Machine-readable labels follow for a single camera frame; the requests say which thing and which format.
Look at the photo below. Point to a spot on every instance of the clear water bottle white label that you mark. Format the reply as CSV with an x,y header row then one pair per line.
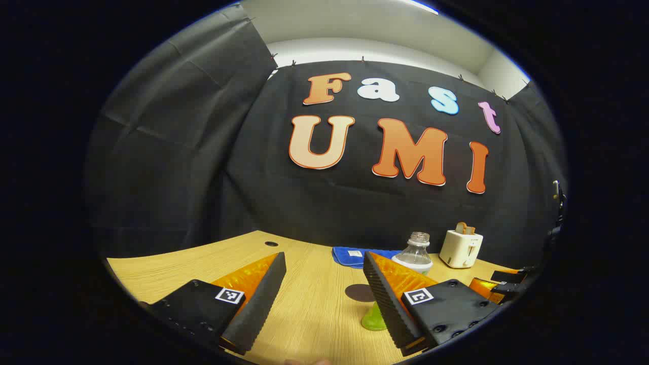
x,y
416,253

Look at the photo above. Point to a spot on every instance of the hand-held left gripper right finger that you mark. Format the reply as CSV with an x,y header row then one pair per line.
x,y
388,304

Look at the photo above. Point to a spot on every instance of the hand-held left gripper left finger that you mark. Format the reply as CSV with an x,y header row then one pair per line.
x,y
258,304

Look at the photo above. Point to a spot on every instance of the dark round coaster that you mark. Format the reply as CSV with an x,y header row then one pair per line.
x,y
357,292

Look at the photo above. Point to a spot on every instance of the blue towel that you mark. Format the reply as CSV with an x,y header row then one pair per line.
x,y
345,256

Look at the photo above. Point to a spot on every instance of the cream toaster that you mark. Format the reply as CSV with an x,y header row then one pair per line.
x,y
459,251

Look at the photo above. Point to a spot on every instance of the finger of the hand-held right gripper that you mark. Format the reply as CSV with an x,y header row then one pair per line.
x,y
509,276
484,289

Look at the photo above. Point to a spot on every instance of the toast slice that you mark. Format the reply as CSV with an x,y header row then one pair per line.
x,y
460,227
471,230

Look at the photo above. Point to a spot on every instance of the black backdrop cloth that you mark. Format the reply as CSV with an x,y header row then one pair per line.
x,y
355,213

